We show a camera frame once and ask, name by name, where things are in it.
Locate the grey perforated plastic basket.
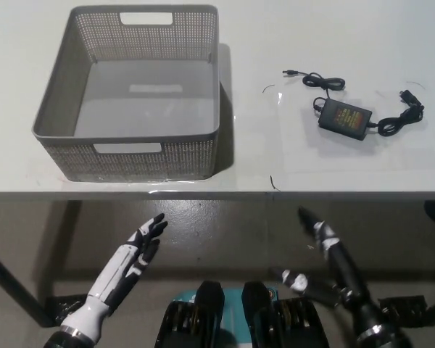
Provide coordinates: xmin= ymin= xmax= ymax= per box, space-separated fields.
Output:
xmin=30 ymin=4 xmax=222 ymax=183

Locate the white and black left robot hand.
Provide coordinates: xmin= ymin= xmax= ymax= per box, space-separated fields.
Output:
xmin=59 ymin=212 xmax=168 ymax=342

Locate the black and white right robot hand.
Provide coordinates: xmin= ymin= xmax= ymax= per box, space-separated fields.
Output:
xmin=270 ymin=206 xmax=386 ymax=338

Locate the black power adapter with cord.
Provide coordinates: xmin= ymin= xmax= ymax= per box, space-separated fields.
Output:
xmin=282 ymin=69 xmax=426 ymax=138

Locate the black floor tape patch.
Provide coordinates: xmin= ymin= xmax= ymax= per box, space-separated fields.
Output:
xmin=44 ymin=295 xmax=92 ymax=327
xmin=378 ymin=294 xmax=428 ymax=315

